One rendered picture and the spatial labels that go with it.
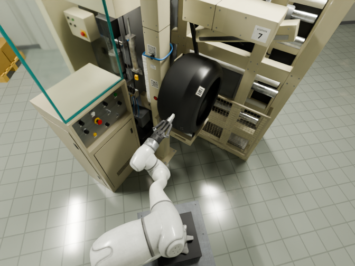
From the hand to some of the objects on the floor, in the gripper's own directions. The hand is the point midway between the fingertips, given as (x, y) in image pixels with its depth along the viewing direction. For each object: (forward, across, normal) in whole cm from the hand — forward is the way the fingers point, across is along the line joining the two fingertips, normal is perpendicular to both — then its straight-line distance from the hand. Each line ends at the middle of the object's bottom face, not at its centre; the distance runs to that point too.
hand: (171, 118), depth 132 cm
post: (+14, +32, +128) cm, 133 cm away
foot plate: (+14, +32, +128) cm, 133 cm away
